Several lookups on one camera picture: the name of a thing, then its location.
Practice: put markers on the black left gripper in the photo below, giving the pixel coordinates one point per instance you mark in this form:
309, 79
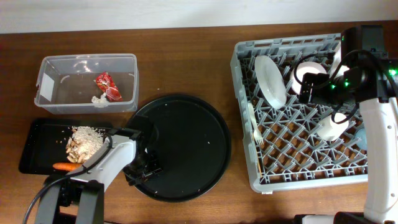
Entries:
131, 177

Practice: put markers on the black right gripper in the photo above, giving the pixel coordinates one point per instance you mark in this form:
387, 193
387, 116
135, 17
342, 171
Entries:
319, 81

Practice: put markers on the pink saucer bowl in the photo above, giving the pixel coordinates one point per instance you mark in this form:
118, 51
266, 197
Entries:
303, 68

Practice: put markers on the blue cup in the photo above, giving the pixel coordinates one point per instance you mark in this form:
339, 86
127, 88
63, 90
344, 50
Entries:
361, 135

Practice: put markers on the red snack wrapper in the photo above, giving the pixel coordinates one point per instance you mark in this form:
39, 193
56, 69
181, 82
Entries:
106, 84

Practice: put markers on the cream cup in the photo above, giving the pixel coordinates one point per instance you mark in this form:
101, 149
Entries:
330, 131

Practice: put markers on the orange carrot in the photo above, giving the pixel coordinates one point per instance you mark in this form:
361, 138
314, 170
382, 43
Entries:
66, 166

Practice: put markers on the grey plate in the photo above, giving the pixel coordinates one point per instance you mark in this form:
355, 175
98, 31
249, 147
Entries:
270, 81

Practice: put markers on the white plastic fork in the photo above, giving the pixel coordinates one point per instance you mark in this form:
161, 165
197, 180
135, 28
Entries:
256, 132

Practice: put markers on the wooden chopstick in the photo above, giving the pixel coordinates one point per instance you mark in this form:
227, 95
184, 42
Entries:
259, 166

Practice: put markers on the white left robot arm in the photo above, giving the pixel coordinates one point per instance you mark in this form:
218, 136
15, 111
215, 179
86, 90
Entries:
78, 196

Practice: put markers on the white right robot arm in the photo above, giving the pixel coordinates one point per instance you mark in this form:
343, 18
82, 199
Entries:
380, 123

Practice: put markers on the grey dishwasher rack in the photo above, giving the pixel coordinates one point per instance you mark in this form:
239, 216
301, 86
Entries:
293, 156

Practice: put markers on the crumpled white tissue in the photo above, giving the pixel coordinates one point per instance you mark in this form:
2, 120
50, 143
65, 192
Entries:
100, 102

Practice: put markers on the black round tray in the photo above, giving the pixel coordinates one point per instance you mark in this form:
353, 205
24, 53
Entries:
190, 143

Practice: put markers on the pile of white rice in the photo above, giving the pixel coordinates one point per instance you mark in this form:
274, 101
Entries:
90, 135

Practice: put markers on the clear plastic bin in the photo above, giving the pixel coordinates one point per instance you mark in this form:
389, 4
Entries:
66, 83

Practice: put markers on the black rectangular bin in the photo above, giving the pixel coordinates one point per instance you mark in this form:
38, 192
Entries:
46, 142

